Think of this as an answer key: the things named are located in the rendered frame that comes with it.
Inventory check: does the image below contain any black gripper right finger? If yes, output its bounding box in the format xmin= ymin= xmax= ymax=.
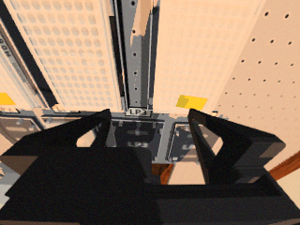
xmin=187 ymin=108 xmax=286 ymax=184

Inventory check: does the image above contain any beige flat base plate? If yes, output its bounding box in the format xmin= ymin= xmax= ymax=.
xmin=111 ymin=0 xmax=300 ymax=185

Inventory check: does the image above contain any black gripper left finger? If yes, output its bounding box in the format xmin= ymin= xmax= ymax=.
xmin=13 ymin=109 xmax=112 ymax=147

